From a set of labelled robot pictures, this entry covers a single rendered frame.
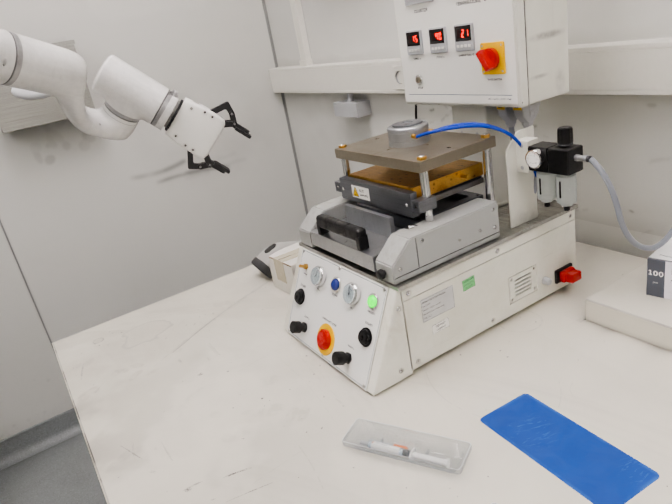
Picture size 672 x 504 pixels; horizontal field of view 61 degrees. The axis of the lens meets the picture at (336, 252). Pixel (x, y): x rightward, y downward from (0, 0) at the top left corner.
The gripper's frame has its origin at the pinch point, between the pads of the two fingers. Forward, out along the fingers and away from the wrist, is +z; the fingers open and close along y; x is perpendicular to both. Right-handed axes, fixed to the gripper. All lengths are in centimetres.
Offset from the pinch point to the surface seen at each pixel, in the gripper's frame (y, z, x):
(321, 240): 3.1, 18.9, 25.4
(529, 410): 3, 48, 65
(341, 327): 13.2, 27.1, 37.7
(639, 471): -2, 52, 81
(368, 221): -5.5, 23.1, 29.8
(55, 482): 144, 14, -52
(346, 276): 4.9, 23.5, 34.6
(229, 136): 11, 13, -117
